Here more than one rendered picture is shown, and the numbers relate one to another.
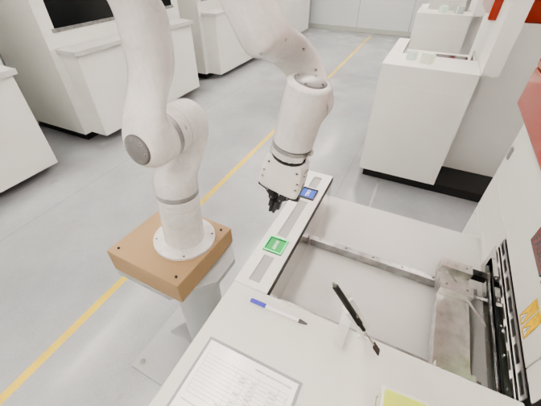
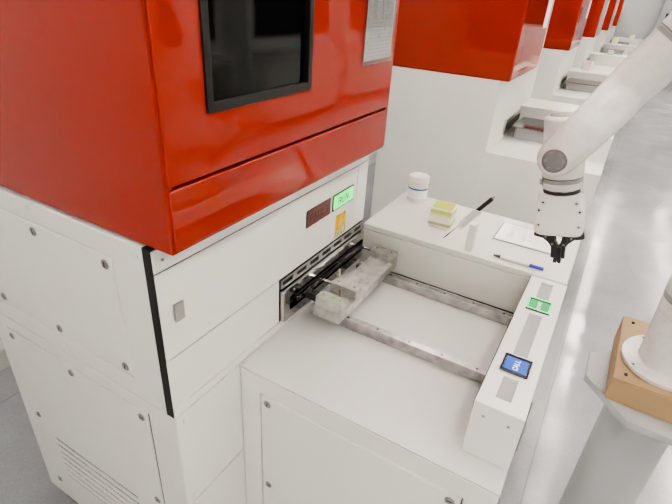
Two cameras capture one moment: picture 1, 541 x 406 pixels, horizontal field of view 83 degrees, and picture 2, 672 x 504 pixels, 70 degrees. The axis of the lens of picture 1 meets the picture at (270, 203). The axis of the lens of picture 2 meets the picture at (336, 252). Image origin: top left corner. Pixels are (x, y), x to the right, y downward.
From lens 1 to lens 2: 1.67 m
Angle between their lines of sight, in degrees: 111
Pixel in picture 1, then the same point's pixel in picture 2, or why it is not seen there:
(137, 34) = not seen: outside the picture
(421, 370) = (416, 235)
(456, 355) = (370, 265)
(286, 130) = not seen: hidden behind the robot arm
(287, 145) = not seen: hidden behind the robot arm
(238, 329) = (544, 259)
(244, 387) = (527, 239)
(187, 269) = (628, 329)
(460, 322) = (354, 277)
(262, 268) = (543, 292)
